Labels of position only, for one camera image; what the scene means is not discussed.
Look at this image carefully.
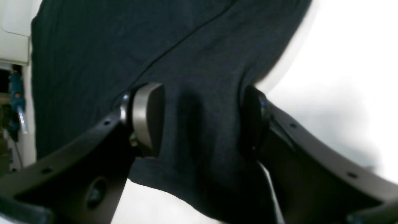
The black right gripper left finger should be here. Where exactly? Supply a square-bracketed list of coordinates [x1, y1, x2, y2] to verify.
[0, 83, 165, 224]

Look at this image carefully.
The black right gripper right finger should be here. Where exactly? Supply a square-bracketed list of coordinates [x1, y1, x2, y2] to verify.
[241, 86, 397, 224]

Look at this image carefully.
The black T-shirt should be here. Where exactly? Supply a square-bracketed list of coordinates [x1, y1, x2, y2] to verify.
[31, 0, 311, 224]

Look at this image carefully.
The blue glue gun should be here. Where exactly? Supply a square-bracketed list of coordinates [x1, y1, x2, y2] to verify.
[9, 65, 28, 142]

